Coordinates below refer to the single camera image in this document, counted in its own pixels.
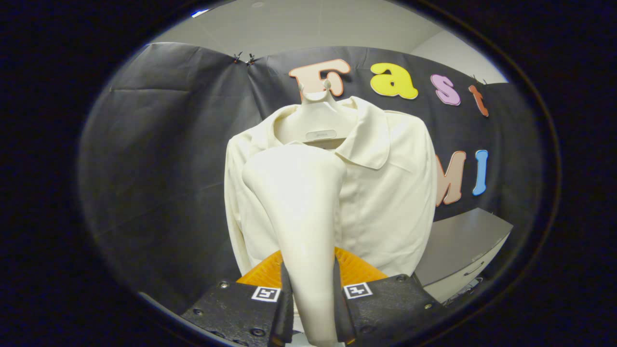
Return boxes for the white clothes hanger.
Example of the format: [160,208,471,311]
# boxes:
[274,80,360,150]

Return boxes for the cream button-up shirt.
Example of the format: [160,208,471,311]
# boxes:
[224,95,438,278]

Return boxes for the grey-topped white cabinet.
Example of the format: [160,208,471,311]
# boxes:
[415,207,514,304]

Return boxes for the white garment steamer head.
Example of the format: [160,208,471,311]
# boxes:
[241,143,348,347]

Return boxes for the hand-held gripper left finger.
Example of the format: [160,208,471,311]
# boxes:
[181,250,295,347]

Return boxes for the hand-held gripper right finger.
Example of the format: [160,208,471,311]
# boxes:
[333,247,446,345]

